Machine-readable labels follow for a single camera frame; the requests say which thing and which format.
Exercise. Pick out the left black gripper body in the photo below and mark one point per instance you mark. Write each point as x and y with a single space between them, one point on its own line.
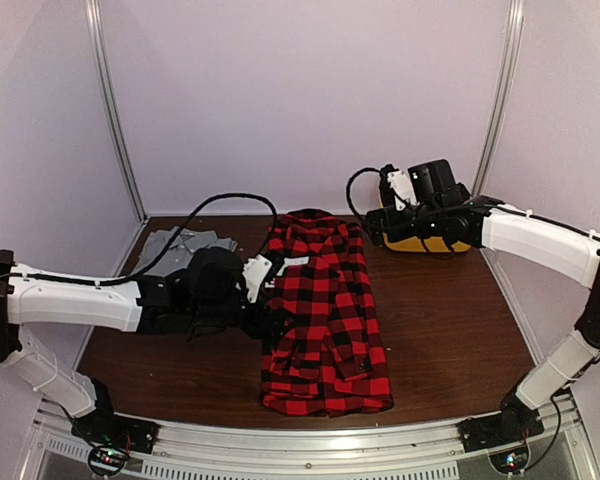
254 328

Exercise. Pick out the left aluminium frame post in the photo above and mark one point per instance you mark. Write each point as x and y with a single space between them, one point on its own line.
111 111

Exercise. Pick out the red black plaid shirt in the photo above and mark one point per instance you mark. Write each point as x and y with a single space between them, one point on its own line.
330 359

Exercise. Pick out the right aluminium frame post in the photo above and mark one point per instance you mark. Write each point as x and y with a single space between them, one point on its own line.
508 66

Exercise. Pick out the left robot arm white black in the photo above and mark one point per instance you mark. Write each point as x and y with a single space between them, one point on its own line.
216 291

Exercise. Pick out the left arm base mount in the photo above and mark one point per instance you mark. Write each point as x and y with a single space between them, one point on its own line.
111 446

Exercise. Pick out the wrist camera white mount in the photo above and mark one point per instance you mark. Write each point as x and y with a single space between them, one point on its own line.
255 272
396 189

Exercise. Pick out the aluminium frame post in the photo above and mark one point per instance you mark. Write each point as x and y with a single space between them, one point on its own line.
508 66
111 111

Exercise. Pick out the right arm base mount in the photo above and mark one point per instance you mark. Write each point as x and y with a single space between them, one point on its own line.
504 437

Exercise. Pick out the yellow plastic bin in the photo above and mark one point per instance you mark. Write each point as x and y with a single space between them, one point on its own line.
429 246

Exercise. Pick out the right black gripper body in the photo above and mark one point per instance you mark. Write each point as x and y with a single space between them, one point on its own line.
424 221

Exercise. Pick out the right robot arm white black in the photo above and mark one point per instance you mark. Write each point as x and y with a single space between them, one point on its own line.
427 205

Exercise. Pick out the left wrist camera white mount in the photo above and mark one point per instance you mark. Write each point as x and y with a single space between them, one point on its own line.
255 272

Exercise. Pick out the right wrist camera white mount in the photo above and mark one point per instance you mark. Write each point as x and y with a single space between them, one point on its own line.
396 189

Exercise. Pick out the folded grey shirt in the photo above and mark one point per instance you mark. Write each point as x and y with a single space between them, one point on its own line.
180 252

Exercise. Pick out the front aluminium rail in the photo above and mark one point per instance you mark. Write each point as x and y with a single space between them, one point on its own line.
430 450

